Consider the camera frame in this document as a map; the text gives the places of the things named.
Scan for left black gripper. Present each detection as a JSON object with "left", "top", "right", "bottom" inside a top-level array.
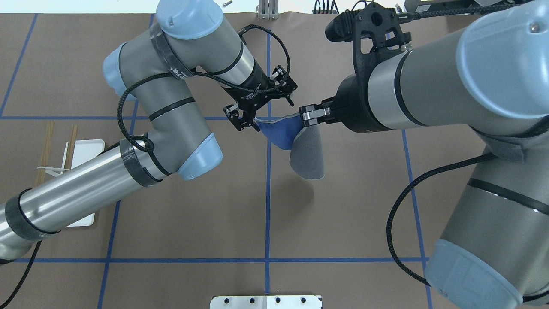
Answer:
[{"left": 223, "top": 65, "right": 298, "bottom": 132}]

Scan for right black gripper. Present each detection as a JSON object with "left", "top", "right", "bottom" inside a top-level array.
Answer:
[{"left": 299, "top": 74, "right": 390, "bottom": 133}]

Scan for blue grey microfiber towel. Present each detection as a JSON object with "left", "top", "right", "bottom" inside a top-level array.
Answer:
[{"left": 254, "top": 113, "right": 325, "bottom": 179}]

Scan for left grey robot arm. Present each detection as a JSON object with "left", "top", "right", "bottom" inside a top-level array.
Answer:
[{"left": 1, "top": 0, "right": 297, "bottom": 264}]

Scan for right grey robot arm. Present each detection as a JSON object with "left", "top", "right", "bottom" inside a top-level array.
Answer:
[{"left": 300, "top": 0, "right": 548, "bottom": 309}]

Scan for white rack base tray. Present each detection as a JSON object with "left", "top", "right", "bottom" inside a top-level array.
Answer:
[{"left": 60, "top": 139, "right": 106, "bottom": 227}]

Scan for wooden rack bar near tray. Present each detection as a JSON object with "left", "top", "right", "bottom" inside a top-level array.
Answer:
[{"left": 63, "top": 124, "right": 78, "bottom": 170}]

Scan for wooden rack bar outer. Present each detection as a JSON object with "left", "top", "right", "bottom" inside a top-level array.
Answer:
[{"left": 35, "top": 121, "right": 55, "bottom": 186}]

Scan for black equipment box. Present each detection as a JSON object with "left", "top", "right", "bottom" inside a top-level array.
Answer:
[{"left": 403, "top": 0, "right": 531, "bottom": 12}]

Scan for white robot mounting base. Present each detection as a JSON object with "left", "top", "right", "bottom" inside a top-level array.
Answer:
[{"left": 209, "top": 295, "right": 323, "bottom": 309}]

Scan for grey aluminium frame post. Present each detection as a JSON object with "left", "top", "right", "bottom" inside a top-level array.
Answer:
[{"left": 256, "top": 0, "right": 280, "bottom": 20}]

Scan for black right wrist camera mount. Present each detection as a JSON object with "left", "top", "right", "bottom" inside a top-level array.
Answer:
[{"left": 324, "top": 3, "right": 412, "bottom": 84}]

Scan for black cable bundle left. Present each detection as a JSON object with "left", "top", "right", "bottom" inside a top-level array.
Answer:
[{"left": 312, "top": 0, "right": 340, "bottom": 15}]

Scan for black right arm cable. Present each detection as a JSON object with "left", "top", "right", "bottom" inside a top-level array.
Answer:
[{"left": 386, "top": 152, "right": 497, "bottom": 287}]

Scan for white rack bracket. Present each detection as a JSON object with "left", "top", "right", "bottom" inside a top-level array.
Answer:
[{"left": 36, "top": 166, "right": 71, "bottom": 177}]

